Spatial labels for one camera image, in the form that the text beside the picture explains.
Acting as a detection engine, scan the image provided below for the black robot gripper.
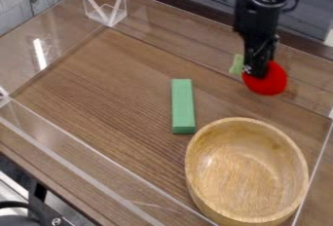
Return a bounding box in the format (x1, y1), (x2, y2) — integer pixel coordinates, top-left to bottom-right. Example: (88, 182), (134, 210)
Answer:
(234, 0), (282, 78)

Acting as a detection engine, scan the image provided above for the red plush strawberry toy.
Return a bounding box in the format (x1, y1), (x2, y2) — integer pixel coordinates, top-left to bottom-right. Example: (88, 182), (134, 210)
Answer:
(229, 55), (288, 95)

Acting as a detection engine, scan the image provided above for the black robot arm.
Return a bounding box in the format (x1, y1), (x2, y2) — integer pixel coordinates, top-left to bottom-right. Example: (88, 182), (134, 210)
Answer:
(233, 0), (300, 78)

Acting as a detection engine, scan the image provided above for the green rectangular block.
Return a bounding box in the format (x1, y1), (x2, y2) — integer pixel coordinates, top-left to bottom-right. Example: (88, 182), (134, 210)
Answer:
(171, 79), (197, 134)

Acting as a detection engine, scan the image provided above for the wooden bowl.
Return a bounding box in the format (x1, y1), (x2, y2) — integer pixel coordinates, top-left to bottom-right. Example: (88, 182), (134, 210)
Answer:
(185, 117), (309, 226)

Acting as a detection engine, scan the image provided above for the clear acrylic corner bracket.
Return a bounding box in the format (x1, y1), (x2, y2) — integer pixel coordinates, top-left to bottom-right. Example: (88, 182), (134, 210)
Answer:
(82, 0), (127, 27)

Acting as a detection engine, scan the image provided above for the clear acrylic tray wall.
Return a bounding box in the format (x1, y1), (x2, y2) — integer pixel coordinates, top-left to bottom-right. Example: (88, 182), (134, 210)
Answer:
(0, 88), (215, 226)

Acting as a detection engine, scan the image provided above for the black table clamp mount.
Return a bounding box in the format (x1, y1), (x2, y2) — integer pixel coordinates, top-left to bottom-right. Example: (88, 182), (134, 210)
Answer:
(28, 181), (74, 226)

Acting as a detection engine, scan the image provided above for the black cable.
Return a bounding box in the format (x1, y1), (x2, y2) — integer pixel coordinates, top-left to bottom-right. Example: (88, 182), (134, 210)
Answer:
(0, 201), (40, 226)

